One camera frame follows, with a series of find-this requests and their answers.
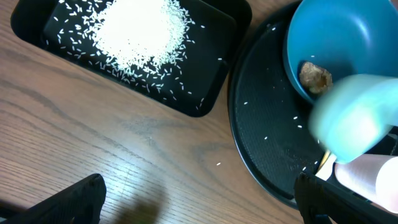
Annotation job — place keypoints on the white plastic knife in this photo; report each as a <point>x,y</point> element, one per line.
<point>326,171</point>

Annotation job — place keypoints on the pile of white rice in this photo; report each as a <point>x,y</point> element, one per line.
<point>139,33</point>

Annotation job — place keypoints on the black rectangular tray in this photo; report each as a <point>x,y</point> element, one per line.
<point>190,83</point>

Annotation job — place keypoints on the white pink cup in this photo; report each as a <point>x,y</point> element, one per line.
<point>373,177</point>

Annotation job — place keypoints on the mint green bowl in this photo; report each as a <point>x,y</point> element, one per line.
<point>355,115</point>

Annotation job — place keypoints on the round black serving tray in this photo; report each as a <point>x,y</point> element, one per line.
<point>268,117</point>

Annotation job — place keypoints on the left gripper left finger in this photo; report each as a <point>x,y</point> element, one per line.
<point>81,202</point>

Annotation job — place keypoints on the brown food piece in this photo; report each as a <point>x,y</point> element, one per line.
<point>315,79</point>

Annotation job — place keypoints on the wooden chopstick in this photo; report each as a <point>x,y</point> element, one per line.
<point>324,159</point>

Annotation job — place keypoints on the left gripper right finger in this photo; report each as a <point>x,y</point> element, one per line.
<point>320,202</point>

